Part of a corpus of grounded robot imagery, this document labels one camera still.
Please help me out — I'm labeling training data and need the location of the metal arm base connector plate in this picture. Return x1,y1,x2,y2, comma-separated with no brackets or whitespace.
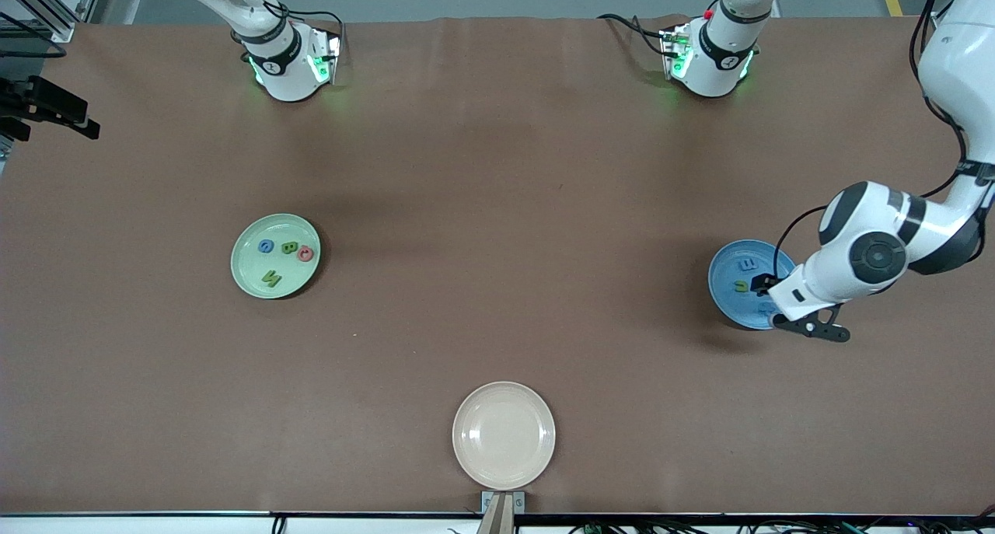
309,27,343,86
659,23,694,82

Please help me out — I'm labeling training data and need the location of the blue plate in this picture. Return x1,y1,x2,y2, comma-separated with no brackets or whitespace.
707,239,801,331

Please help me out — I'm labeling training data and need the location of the green plate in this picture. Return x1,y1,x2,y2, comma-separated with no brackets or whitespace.
230,213,322,300

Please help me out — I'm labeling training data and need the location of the brown table cover mat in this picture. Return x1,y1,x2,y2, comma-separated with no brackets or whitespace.
0,15,995,517

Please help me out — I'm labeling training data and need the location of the beige plate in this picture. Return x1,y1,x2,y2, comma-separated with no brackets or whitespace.
452,381,557,491

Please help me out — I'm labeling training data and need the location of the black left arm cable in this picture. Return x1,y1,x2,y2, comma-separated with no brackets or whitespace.
772,204,829,280

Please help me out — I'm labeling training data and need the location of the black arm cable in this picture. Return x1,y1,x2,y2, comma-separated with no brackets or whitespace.
0,9,69,59
772,204,829,280

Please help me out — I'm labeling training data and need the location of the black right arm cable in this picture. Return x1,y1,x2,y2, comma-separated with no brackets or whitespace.
0,9,69,59

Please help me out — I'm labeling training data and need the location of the aluminium frame post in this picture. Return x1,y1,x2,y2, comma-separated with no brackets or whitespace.
0,0,107,44

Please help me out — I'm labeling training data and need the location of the black base power cable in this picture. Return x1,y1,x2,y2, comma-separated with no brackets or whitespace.
597,12,671,58
268,0,347,45

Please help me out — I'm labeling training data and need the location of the metal camera post bracket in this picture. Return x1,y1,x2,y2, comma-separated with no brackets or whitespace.
480,490,527,534

